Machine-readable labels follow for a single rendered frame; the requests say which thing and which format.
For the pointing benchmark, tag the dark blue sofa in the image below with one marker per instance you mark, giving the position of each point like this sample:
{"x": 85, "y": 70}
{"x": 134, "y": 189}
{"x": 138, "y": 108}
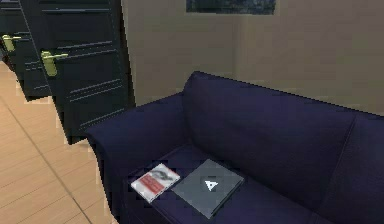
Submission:
{"x": 266, "y": 133}

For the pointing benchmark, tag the grey closed laptop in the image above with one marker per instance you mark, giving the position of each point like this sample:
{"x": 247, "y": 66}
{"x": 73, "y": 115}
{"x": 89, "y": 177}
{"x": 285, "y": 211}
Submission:
{"x": 206, "y": 186}

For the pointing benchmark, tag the black panelled room door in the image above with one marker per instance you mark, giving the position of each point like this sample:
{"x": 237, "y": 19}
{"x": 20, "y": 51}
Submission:
{"x": 20, "y": 60}
{"x": 90, "y": 66}

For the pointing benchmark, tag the dark framed wall picture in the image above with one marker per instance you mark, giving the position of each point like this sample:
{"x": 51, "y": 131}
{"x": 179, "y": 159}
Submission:
{"x": 230, "y": 6}

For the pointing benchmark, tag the white and red book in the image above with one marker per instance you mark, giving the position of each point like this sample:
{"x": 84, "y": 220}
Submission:
{"x": 155, "y": 182}

